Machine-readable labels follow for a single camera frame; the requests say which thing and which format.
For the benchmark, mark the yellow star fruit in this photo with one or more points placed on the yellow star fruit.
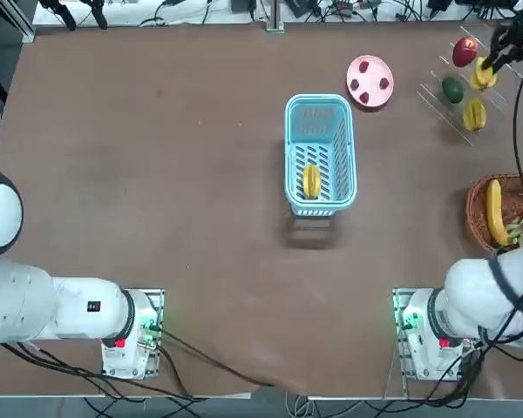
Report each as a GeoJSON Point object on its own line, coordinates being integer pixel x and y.
{"type": "Point", "coordinates": [481, 80]}
{"type": "Point", "coordinates": [312, 180]}
{"type": "Point", "coordinates": [474, 114]}

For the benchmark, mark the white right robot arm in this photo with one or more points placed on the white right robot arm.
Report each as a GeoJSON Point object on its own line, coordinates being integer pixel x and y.
{"type": "Point", "coordinates": [470, 296]}

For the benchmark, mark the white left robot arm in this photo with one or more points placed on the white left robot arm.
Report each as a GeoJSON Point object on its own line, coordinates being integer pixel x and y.
{"type": "Point", "coordinates": [69, 305]}

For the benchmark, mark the clear acrylic display shelf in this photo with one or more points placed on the clear acrylic display shelf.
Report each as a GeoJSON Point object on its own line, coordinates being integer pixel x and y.
{"type": "Point", "coordinates": [484, 100]}

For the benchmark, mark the brown wicker basket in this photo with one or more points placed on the brown wicker basket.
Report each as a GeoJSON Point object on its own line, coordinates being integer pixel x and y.
{"type": "Point", "coordinates": [477, 209]}

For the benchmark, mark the blue plastic basket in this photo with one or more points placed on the blue plastic basket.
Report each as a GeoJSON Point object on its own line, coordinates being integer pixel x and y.
{"type": "Point", "coordinates": [346, 174]}

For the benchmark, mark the red apple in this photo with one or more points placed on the red apple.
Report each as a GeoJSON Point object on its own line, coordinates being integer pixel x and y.
{"type": "Point", "coordinates": [464, 52]}

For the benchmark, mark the green avocado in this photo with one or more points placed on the green avocado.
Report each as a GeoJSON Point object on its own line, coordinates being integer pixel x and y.
{"type": "Point", "coordinates": [453, 89]}

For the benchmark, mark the black power adapter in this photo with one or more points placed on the black power adapter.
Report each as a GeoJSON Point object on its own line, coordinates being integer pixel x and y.
{"type": "Point", "coordinates": [303, 6]}
{"type": "Point", "coordinates": [439, 4]}

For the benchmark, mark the red strawberry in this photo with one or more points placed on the red strawberry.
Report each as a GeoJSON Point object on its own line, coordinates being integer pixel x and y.
{"type": "Point", "coordinates": [355, 83]}
{"type": "Point", "coordinates": [364, 66]}
{"type": "Point", "coordinates": [365, 97]}
{"type": "Point", "coordinates": [384, 82]}

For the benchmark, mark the pink round plate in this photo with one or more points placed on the pink round plate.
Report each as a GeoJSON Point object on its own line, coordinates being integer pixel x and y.
{"type": "Point", "coordinates": [372, 82]}

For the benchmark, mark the yellow banana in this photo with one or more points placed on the yellow banana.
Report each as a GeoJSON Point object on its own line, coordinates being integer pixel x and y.
{"type": "Point", "coordinates": [493, 209]}

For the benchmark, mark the black hub red ports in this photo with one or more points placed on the black hub red ports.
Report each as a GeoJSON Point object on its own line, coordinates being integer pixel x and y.
{"type": "Point", "coordinates": [342, 6]}

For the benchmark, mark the aluminium frame rail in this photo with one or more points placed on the aluminium frame rail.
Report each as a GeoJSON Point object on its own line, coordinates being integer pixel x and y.
{"type": "Point", "coordinates": [26, 30]}

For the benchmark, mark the aluminium frame post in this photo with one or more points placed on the aluminium frame post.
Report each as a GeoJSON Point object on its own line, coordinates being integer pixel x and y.
{"type": "Point", "coordinates": [275, 17]}

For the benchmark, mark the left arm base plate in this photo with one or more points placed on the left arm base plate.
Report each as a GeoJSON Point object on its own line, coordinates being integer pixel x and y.
{"type": "Point", "coordinates": [159, 300]}

